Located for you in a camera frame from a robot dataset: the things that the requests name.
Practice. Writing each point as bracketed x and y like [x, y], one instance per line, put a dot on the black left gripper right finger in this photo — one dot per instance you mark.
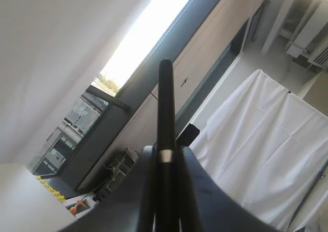
[203, 206]

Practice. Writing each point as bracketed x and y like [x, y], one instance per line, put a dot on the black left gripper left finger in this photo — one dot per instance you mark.
[131, 206]

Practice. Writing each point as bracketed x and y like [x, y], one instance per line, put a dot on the black paintbrush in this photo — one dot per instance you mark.
[166, 215]

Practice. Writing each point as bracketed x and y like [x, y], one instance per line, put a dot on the dark equipment rack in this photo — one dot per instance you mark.
[117, 167]

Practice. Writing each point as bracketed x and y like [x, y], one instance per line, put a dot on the white hanging cloth screen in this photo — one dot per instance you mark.
[264, 147]

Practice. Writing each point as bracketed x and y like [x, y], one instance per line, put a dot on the white air conditioner unit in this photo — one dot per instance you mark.
[308, 47]

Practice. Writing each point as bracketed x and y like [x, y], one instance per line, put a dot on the dark window frame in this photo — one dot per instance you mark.
[162, 30]

